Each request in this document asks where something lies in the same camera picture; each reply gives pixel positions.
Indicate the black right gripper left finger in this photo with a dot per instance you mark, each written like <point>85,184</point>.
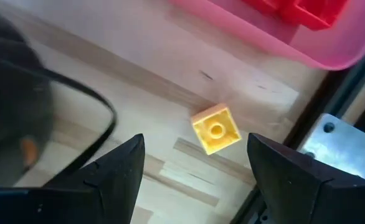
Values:
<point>92,199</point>

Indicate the silver frame bracket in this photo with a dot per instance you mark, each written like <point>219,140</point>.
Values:
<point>341,146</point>

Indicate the pink plastic bin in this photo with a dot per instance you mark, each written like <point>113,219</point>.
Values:
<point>325,46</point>

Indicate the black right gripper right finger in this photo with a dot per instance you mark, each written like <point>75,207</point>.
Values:
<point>301,199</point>

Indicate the red stepped brick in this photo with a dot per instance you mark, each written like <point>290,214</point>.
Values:
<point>313,15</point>

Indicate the black bucket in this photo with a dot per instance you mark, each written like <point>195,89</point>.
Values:
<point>8,93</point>

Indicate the small yellow square brick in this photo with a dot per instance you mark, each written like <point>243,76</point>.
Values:
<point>216,130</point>

